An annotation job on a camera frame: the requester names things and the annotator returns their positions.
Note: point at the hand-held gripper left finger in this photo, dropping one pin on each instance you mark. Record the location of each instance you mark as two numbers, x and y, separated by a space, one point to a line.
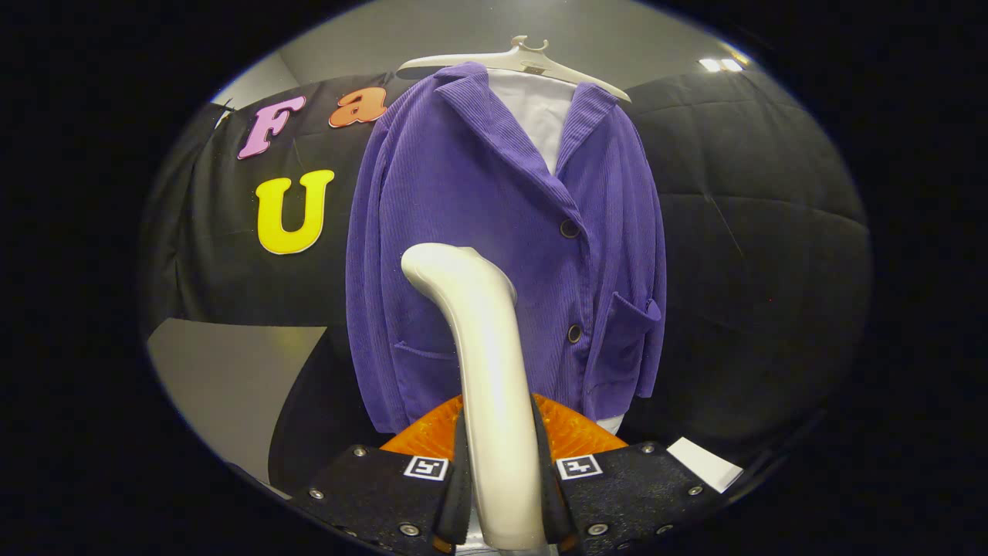
370 494

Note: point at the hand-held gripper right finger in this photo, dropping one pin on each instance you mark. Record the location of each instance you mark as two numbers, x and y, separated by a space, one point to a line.
625 494

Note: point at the white garment steamer head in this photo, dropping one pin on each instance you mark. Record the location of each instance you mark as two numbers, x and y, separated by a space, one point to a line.
494 386

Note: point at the white garment backing board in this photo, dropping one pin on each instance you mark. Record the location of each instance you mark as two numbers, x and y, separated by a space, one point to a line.
540 116

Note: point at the white clothes hanger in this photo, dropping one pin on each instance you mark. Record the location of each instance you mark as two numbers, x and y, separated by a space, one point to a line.
532 60

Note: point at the grey cabinet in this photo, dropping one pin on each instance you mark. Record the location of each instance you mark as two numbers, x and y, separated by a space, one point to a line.
224 386

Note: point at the double tube ceiling light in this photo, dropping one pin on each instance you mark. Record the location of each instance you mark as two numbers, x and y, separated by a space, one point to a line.
722 65

